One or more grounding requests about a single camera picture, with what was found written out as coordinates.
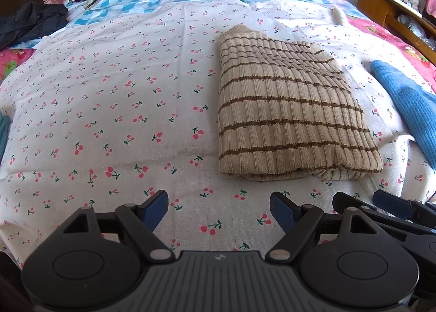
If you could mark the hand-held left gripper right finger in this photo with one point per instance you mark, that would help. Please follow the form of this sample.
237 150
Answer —
282 209

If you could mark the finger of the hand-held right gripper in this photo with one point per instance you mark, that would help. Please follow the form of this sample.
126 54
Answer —
351 201
395 204

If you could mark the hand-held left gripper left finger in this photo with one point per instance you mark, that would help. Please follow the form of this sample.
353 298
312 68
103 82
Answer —
156 204

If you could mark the beige brown striped sweater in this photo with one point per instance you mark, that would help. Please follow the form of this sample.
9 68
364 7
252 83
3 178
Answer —
289 111

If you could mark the blue knit sweater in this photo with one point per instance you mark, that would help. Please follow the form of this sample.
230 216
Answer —
408 100

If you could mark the white cherry print sheet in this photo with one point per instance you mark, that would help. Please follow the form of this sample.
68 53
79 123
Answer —
119 94

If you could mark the pink strawberry print sheet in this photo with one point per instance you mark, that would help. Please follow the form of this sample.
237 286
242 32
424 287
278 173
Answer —
391 39

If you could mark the wooden bedside shelf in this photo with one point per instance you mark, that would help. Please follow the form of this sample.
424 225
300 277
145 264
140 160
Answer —
374 5

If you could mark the dark navy jacket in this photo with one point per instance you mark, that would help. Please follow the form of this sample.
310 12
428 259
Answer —
30 22

